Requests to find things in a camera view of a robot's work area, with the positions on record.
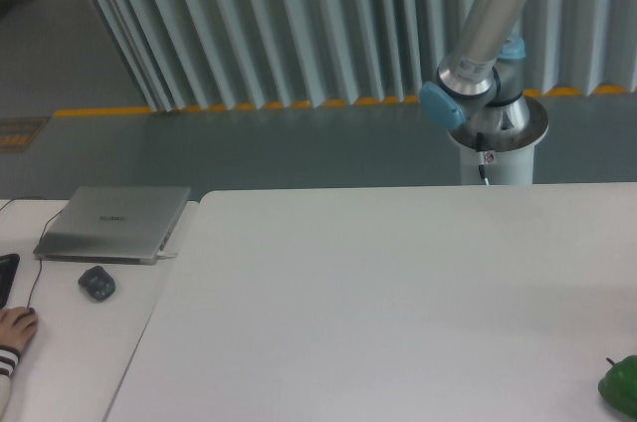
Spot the person's hand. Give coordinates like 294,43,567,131
0,307,39,355

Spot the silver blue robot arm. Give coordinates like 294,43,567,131
418,0,636,152

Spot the striped sleeve forearm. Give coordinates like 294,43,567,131
0,345,21,414

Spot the green bell pepper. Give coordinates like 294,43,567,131
598,354,636,420

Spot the black keyboard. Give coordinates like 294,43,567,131
0,253,20,309

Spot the black earbuds case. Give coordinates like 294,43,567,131
78,266,116,303

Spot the silver closed laptop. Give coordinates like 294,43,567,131
34,186,191,265

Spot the white folding partition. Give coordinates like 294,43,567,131
92,0,636,111

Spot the black mouse cable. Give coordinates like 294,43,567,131
0,195,72,312

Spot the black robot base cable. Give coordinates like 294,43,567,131
476,130,492,187

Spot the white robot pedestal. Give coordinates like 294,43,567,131
455,143,534,185

